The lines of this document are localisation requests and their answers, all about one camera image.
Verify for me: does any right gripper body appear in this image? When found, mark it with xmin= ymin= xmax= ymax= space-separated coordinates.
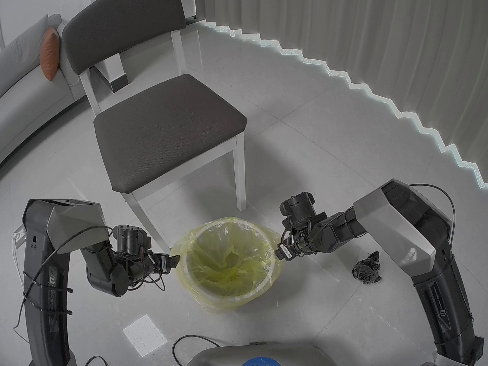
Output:
xmin=291 ymin=227 xmax=319 ymax=258

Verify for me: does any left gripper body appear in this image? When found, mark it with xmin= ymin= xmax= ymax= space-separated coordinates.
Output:
xmin=131 ymin=252 xmax=161 ymax=282

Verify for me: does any black plastic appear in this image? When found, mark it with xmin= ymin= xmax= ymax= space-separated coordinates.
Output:
xmin=351 ymin=250 xmax=383 ymax=284

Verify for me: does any yellow plastic bag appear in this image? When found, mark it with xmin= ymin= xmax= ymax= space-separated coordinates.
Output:
xmin=170 ymin=215 xmax=285 ymax=313

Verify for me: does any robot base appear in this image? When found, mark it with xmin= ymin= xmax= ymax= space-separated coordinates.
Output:
xmin=190 ymin=342 xmax=337 ymax=366

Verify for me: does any pale grey trash bin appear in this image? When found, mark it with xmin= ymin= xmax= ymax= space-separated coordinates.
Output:
xmin=185 ymin=220 xmax=278 ymax=305

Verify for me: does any grey padded white chair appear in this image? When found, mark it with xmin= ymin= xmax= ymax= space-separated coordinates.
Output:
xmin=62 ymin=0 xmax=248 ymax=253

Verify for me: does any pale grey sofa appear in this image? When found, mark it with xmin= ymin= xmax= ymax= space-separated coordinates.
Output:
xmin=0 ymin=13 xmax=89 ymax=167

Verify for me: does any white curtain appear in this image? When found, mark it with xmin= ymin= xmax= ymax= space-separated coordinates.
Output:
xmin=192 ymin=0 xmax=488 ymax=190

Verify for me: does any orange cushion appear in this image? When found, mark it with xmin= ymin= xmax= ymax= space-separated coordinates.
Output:
xmin=40 ymin=27 xmax=62 ymax=81

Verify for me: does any pale grey cushion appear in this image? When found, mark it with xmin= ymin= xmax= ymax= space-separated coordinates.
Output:
xmin=0 ymin=15 xmax=51 ymax=76

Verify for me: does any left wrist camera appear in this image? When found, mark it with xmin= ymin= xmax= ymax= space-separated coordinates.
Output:
xmin=157 ymin=253 xmax=181 ymax=275

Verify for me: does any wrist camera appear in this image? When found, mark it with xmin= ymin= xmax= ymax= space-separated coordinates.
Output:
xmin=275 ymin=241 xmax=294 ymax=263
xmin=157 ymin=253 xmax=181 ymax=275

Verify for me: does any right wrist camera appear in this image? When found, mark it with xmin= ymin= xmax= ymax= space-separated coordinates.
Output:
xmin=275 ymin=241 xmax=294 ymax=263

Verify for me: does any white cable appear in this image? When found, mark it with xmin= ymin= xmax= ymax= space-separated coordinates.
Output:
xmin=11 ymin=228 xmax=26 ymax=271

